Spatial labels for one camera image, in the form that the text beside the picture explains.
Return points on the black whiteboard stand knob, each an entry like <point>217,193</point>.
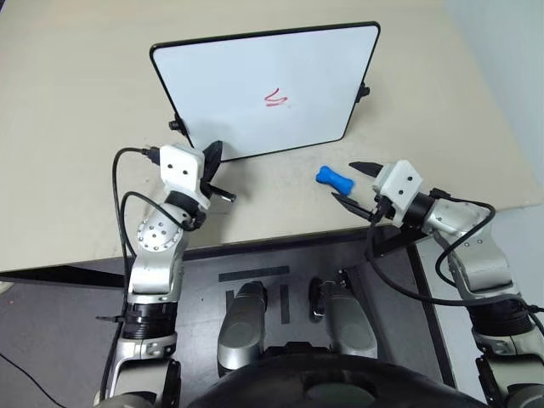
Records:
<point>174,125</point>
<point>364,92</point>

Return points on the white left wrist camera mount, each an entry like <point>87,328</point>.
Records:
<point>180,170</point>

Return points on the blue bone-shaped eraser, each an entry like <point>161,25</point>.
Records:
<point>335,180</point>

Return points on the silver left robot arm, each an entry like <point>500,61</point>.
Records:
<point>155,236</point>

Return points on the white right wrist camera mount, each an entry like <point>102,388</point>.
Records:
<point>399,183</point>

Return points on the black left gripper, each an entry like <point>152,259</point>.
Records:
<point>206,190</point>

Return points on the black zip tie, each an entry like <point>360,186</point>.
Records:
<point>111,318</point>

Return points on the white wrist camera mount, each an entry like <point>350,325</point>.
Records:
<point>180,170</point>
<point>399,183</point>

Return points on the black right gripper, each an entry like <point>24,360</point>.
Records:
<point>376,207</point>

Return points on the silver right robot leg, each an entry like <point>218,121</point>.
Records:
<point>348,323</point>

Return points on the black-framed whiteboard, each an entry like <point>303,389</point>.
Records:
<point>255,72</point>

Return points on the grey floor tape strip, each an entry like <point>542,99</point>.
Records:
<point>255,273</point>
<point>285,304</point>

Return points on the silver robot leg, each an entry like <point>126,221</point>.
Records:
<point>242,327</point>
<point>348,323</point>

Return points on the black rounded housing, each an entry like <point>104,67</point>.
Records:
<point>340,391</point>

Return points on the silver left robot leg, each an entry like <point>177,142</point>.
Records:
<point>242,327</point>

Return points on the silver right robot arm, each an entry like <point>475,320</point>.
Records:
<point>480,255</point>

